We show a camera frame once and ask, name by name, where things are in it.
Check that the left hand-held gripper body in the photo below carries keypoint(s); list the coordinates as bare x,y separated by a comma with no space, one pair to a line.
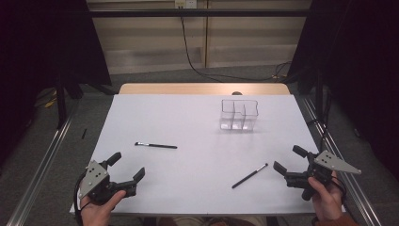
98,188

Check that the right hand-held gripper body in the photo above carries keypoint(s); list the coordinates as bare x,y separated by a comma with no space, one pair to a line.
323,163

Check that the clear plastic organizer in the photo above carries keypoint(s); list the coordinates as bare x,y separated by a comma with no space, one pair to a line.
239,121

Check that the person's left hand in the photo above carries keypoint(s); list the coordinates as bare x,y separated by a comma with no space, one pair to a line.
97,215

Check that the person's right hand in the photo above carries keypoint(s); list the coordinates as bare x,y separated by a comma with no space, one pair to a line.
327,201

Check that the small black stick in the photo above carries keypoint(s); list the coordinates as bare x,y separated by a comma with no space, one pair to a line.
84,133

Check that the black stand pole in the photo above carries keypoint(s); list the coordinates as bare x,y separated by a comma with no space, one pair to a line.
319,94
61,106

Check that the white table board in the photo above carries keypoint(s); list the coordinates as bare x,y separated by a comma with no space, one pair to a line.
188,119

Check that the yellow floor item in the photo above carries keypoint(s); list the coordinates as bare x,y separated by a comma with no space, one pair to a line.
50,103

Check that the wooden table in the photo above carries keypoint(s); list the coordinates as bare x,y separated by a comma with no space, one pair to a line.
188,88

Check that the dark curtain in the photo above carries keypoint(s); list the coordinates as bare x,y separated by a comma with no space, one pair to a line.
360,62
31,47

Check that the black horizontal metal bar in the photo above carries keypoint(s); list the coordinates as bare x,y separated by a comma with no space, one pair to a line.
219,12

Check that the aluminium rail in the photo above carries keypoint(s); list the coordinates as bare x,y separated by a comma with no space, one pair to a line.
42,169
360,204

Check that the white wall socket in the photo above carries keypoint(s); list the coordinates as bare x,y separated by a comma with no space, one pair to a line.
185,3

